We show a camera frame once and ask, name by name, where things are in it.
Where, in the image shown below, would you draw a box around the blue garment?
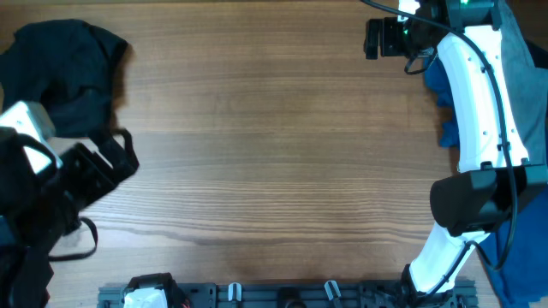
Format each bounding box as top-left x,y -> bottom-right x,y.
425,59 -> 547,307

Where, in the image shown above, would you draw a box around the black right camera cable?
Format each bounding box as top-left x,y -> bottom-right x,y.
359,0 -> 520,307

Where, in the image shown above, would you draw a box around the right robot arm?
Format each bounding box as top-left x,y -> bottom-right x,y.
364,1 -> 547,307

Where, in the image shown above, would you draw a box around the black shorts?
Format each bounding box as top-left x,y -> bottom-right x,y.
1,19 -> 128,138

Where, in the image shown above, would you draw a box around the light blue denim shorts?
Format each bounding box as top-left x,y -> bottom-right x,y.
498,1 -> 547,164

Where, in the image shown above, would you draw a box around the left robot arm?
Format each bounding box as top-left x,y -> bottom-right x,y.
1,127 -> 140,307

